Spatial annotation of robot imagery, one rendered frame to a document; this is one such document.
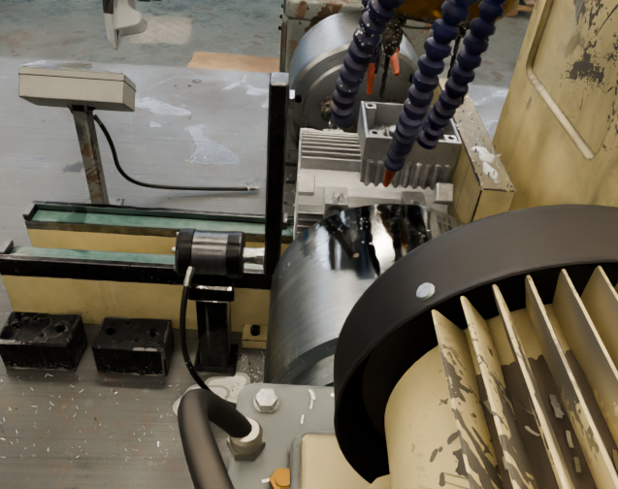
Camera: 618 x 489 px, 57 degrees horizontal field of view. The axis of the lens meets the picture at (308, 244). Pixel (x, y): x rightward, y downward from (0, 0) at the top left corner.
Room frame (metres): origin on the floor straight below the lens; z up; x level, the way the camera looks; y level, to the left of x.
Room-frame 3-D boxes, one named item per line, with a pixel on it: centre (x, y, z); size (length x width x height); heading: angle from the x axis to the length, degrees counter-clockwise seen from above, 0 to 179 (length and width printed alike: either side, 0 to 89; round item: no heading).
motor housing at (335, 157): (0.68, -0.08, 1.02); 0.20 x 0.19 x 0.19; 93
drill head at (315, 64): (1.03, -0.06, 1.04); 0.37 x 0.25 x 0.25; 3
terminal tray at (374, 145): (0.68, -0.12, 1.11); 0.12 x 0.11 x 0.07; 93
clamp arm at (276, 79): (0.54, 0.04, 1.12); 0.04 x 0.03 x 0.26; 93
